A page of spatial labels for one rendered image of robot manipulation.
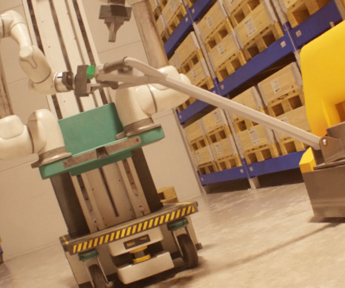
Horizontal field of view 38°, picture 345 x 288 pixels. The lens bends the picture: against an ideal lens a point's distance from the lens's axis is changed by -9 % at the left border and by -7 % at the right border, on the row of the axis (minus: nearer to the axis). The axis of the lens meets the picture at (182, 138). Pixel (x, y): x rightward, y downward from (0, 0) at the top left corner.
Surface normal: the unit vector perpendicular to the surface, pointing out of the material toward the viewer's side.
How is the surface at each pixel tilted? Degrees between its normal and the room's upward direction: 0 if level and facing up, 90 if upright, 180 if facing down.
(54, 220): 90
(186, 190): 90
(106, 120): 90
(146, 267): 90
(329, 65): 74
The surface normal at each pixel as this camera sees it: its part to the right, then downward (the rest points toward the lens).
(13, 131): 0.48, -0.17
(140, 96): 0.20, -0.22
